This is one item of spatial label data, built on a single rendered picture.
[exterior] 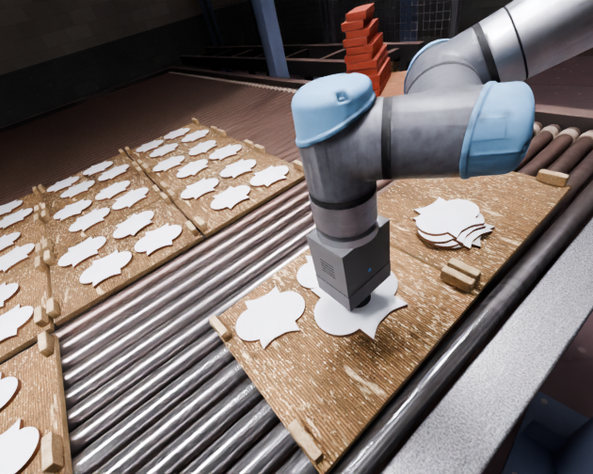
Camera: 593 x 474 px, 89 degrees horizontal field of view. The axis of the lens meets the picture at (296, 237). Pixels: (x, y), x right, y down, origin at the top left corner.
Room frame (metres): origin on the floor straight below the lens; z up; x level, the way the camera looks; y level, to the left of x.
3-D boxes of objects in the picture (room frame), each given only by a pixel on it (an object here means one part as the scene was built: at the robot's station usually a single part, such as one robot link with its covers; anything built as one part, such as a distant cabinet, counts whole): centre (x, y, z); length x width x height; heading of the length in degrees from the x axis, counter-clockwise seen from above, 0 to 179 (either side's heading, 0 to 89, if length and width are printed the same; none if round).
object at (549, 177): (0.54, -0.64, 0.95); 0.06 x 0.02 x 0.03; 29
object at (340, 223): (0.28, -0.07, 1.23); 0.08 x 0.08 x 0.05
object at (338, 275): (0.29, -0.06, 1.15); 0.10 x 0.09 x 0.16; 29
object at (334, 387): (0.36, -0.04, 0.93); 0.41 x 0.35 x 0.02; 119
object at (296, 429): (0.15, 0.07, 0.95); 0.06 x 0.02 x 0.03; 29
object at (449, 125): (0.25, -0.16, 1.31); 0.11 x 0.11 x 0.08; 64
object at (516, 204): (0.56, -0.40, 0.93); 0.41 x 0.35 x 0.02; 119
